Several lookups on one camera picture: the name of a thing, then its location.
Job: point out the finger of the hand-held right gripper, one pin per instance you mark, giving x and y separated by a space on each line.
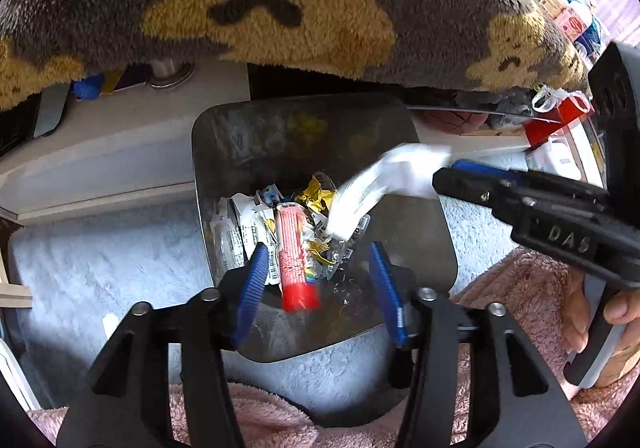
482 167
475 190

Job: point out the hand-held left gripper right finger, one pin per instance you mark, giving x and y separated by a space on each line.
387 293

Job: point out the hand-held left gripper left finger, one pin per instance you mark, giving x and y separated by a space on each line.
252 288

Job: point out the white green foil wrapper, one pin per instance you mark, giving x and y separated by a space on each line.
260 238

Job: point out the red tube wrapper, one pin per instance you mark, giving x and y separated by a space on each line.
295 258

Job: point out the white barcode wrapper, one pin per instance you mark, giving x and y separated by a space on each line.
227 238

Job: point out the clear plastic film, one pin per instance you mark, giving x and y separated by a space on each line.
335 253

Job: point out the black trash bin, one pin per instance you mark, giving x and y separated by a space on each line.
425 238

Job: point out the white paper wrapper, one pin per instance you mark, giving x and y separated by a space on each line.
395 172

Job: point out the clear blue plastic wrapper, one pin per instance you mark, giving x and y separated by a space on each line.
270 193

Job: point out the yellow foil wrapper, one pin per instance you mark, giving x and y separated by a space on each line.
315 195

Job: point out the person's right hand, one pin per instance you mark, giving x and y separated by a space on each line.
575 318

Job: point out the white plastic box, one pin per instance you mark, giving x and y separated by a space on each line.
557 157

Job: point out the red cardboard box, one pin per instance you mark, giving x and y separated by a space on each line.
555 125

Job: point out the light blue fluffy rug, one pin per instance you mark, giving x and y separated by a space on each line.
100 268

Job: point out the pile of assorted packages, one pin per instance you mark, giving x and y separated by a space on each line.
570 12

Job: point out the grey tan bear printed blanket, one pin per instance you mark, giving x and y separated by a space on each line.
350 2

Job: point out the metal table leg fitting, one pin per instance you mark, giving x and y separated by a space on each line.
170 75

